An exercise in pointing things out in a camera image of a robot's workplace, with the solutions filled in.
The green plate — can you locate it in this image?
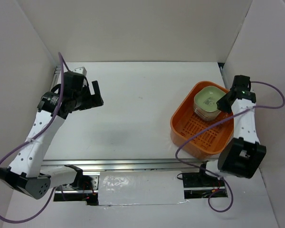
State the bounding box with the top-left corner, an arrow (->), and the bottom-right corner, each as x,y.
193,86 -> 226,114

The cream plate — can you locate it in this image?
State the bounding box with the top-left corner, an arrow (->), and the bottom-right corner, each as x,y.
193,108 -> 221,122

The orange plastic bin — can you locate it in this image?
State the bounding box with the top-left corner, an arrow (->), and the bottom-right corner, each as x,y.
170,81 -> 234,160

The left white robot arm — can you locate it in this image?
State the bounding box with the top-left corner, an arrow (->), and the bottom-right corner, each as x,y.
0,71 -> 104,200

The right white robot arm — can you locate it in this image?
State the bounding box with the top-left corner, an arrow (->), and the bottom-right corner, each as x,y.
217,75 -> 266,179

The white foil cover panel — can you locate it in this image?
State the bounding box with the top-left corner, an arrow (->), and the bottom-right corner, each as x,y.
98,171 -> 186,206

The aluminium frame rail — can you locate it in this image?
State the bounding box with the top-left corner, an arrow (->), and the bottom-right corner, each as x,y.
43,62 -> 224,169

